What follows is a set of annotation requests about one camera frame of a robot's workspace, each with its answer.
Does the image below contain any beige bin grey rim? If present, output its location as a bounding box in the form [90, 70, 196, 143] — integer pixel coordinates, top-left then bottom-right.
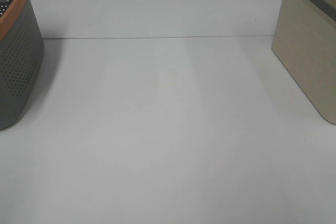
[272, 0, 335, 124]

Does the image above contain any grey perforated basket orange rim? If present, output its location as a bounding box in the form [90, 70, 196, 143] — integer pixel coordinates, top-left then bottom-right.
[1, 0, 45, 129]

